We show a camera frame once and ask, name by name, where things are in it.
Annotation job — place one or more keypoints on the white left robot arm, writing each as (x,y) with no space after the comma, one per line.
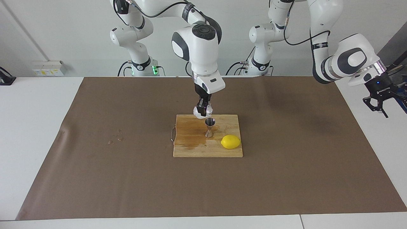
(349,60)

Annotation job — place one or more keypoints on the yellow lemon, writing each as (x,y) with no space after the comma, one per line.
(231,142)

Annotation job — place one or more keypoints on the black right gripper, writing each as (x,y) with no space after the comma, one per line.
(202,92)

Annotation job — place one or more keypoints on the brown paper table mat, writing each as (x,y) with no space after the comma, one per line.
(286,178)

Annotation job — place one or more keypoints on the wooden cutting board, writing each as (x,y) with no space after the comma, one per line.
(190,149)

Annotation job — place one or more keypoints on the small clear glass cup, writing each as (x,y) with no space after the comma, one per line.
(195,111)

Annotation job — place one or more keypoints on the blue box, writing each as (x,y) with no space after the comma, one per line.
(403,101)

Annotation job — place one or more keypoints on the black pole stand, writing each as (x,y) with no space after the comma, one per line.
(397,63)

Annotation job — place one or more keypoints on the steel double jigger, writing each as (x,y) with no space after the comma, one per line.
(210,125)

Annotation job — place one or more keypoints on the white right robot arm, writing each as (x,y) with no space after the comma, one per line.
(203,47)

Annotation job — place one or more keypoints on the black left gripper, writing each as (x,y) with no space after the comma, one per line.
(380,83)

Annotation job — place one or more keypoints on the black object at table edge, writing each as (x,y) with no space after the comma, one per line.
(6,79)

